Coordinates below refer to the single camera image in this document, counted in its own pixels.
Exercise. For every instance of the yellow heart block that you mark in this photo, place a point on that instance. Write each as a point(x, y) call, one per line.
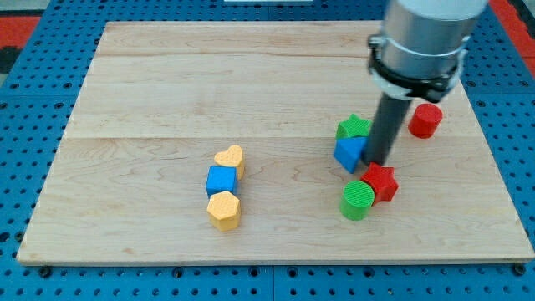
point(232, 157)

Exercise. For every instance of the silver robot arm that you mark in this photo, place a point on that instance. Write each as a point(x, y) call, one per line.
point(418, 52)

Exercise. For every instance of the red cylinder block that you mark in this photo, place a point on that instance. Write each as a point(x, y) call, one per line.
point(425, 121)

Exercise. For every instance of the green star block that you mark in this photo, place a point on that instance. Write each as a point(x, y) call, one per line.
point(353, 127)

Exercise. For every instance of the green cylinder block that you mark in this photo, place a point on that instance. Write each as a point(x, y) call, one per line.
point(356, 200)

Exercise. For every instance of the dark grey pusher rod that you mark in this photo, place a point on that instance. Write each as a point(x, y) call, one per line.
point(388, 119)

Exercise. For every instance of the blue triangle block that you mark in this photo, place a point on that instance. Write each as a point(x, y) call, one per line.
point(348, 151)

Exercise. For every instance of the wooden board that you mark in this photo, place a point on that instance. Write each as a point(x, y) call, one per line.
point(160, 99)

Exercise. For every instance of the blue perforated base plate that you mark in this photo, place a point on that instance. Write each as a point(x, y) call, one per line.
point(40, 91)

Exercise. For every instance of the red star block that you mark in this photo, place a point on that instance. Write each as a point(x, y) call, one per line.
point(382, 181)

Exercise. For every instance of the yellow hexagon block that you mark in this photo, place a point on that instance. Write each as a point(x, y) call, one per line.
point(224, 211)

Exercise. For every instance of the blue cube block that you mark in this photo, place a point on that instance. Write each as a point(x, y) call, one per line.
point(221, 178)

